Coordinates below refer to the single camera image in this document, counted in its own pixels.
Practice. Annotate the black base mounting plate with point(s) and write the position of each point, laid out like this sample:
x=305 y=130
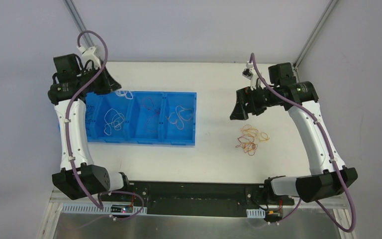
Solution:
x=198 y=199

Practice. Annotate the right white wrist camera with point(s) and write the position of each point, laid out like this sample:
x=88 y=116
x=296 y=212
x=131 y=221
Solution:
x=251 y=75

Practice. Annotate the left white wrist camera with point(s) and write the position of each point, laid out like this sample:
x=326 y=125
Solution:
x=90 y=57

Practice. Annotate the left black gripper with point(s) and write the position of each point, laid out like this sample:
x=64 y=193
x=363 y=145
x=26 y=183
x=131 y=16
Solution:
x=99 y=81

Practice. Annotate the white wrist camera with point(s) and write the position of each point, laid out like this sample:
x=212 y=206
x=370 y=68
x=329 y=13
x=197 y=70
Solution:
x=90 y=57
x=251 y=75

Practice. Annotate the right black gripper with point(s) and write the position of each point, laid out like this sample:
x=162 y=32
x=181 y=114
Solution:
x=251 y=102

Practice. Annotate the blue compartment bin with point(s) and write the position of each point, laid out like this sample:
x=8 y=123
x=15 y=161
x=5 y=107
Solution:
x=140 y=117

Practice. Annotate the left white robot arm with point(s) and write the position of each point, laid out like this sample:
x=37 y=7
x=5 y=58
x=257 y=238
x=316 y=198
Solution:
x=79 y=176

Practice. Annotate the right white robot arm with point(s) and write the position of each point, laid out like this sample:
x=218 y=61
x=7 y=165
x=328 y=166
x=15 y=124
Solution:
x=329 y=174

